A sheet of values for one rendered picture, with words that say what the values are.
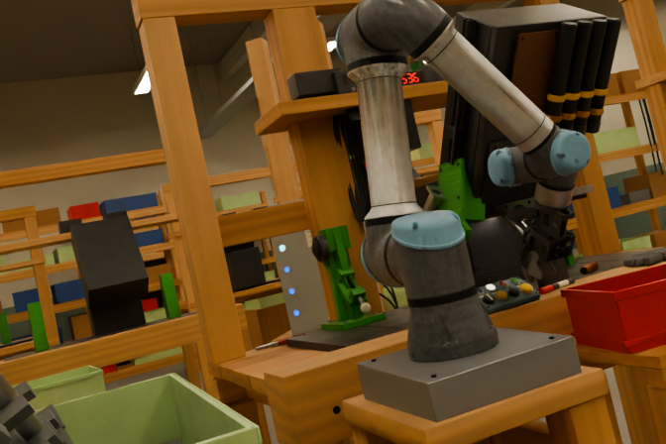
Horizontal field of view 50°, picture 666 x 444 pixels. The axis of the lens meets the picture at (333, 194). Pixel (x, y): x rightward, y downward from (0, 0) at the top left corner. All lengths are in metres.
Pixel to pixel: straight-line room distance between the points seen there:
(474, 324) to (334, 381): 0.38
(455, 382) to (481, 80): 0.51
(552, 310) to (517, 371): 0.60
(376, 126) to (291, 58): 0.89
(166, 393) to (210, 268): 0.68
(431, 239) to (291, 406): 0.46
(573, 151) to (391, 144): 0.32
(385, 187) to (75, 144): 10.68
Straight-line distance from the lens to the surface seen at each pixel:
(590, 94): 1.95
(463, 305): 1.17
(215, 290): 1.98
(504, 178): 1.41
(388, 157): 1.30
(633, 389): 2.74
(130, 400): 1.36
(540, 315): 1.69
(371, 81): 1.32
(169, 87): 2.04
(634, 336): 1.49
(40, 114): 11.92
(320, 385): 1.42
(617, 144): 8.10
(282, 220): 2.14
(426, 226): 1.15
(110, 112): 12.02
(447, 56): 1.25
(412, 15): 1.23
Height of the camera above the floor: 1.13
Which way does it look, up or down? 4 degrees up
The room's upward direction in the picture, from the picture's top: 13 degrees counter-clockwise
